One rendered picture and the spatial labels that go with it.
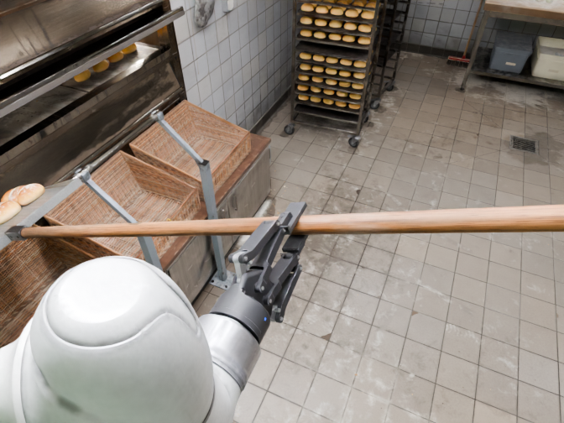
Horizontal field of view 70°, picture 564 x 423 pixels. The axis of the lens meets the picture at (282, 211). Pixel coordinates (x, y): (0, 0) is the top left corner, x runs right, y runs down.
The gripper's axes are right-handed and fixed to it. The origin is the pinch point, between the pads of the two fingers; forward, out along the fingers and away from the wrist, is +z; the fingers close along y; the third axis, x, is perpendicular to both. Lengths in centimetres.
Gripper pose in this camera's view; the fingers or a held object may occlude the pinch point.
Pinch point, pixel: (295, 226)
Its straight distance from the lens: 63.8
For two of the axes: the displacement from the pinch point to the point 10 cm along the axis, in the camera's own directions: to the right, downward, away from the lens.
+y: 3.8, 7.8, 5.0
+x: 8.3, -0.5, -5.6
